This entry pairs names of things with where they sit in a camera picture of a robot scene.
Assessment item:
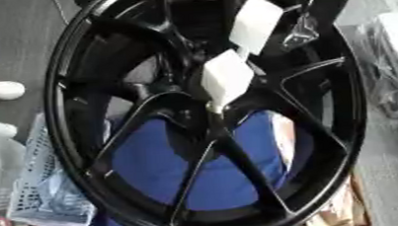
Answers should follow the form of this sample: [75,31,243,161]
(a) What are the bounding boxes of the clear plastic-wrapped parts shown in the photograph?
[340,20,398,122]

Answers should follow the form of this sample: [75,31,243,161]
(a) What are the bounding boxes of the black spoked wheel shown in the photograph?
[36,0,376,226]

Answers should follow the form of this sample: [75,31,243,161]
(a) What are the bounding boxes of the pale perforated basket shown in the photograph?
[0,108,119,226]

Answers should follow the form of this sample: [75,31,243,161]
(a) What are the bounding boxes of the blue cloth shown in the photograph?
[35,106,321,226]

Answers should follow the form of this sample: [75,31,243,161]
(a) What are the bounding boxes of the tan cardboard pieces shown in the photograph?
[301,173,372,226]

